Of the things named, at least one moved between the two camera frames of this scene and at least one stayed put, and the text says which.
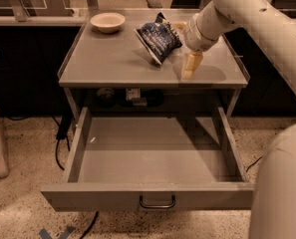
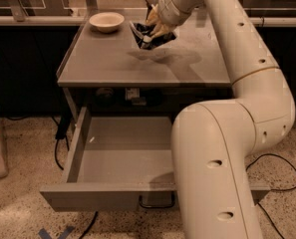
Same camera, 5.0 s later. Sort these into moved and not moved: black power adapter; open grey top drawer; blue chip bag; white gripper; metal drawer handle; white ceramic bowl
Moved: blue chip bag; white gripper
Not moved: metal drawer handle; white ceramic bowl; black power adapter; open grey top drawer
